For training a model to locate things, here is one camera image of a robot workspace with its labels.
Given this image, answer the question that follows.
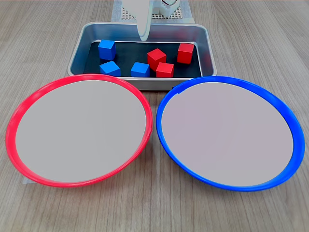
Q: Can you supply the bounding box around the red cube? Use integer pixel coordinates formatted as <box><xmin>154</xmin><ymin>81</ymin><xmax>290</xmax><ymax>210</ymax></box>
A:
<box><xmin>147</xmin><ymin>48</ymin><xmax>167</xmax><ymax>72</ymax></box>
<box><xmin>155</xmin><ymin>62</ymin><xmax>175</xmax><ymax>78</ymax></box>
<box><xmin>176</xmin><ymin>43</ymin><xmax>195</xmax><ymax>64</ymax></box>

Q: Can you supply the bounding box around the blue cube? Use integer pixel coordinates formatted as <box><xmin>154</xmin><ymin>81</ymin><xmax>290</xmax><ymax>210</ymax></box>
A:
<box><xmin>99</xmin><ymin>60</ymin><xmax>121</xmax><ymax>77</ymax></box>
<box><xmin>98</xmin><ymin>39</ymin><xmax>116</xmax><ymax>60</ymax></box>
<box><xmin>130</xmin><ymin>61</ymin><xmax>150</xmax><ymax>78</ymax></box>

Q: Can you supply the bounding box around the steel tray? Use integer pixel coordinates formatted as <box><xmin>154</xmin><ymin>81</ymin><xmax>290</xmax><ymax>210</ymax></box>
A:
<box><xmin>67</xmin><ymin>21</ymin><xmax>217</xmax><ymax>90</ymax></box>

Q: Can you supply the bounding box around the pale perforated plate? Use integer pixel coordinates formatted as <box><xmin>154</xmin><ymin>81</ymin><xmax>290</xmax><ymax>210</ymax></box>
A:
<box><xmin>120</xmin><ymin>6</ymin><xmax>183</xmax><ymax>20</ymax></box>

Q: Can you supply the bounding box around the black mat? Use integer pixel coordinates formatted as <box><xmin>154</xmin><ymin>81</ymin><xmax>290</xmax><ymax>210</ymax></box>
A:
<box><xmin>83</xmin><ymin>40</ymin><xmax>203</xmax><ymax>78</ymax></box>

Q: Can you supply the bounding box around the red-rimmed white plate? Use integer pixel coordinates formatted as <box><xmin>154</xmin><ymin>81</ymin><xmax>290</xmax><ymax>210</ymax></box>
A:
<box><xmin>5</xmin><ymin>73</ymin><xmax>154</xmax><ymax>188</ymax></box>

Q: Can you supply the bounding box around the blue-rimmed white plate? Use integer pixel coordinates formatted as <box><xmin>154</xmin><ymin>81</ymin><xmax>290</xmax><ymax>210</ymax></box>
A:
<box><xmin>156</xmin><ymin>76</ymin><xmax>306</xmax><ymax>192</ymax></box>

